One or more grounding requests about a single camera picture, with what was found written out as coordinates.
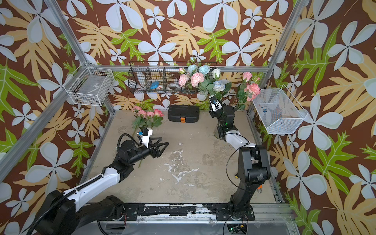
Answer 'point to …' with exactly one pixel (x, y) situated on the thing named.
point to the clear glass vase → (216, 132)
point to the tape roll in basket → (174, 86)
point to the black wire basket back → (159, 77)
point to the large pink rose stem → (151, 114)
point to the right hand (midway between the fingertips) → (213, 98)
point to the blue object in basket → (154, 85)
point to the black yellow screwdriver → (236, 176)
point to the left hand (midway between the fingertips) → (165, 139)
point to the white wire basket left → (90, 86)
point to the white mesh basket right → (278, 111)
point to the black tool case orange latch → (183, 113)
